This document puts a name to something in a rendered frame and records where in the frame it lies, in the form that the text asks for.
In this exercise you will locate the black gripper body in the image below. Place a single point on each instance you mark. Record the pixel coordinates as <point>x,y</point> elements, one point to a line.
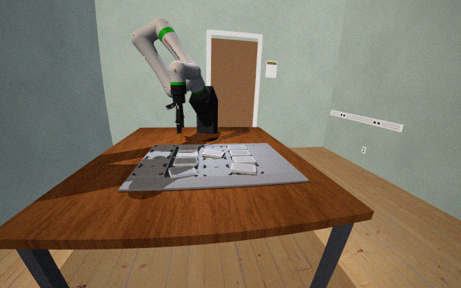
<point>179,99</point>

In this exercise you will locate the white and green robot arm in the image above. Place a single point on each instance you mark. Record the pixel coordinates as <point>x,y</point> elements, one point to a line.
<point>183,74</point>

